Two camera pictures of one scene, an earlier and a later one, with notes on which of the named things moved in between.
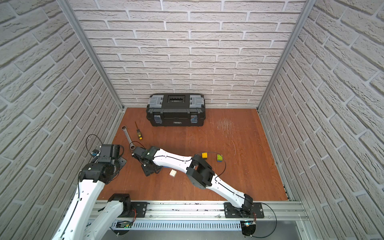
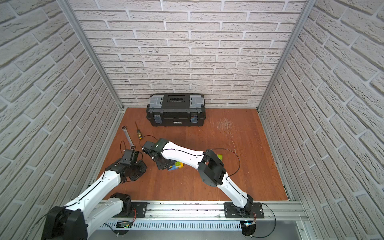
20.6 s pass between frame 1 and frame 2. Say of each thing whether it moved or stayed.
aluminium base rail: stayed
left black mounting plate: stayed
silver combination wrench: stayed
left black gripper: moved
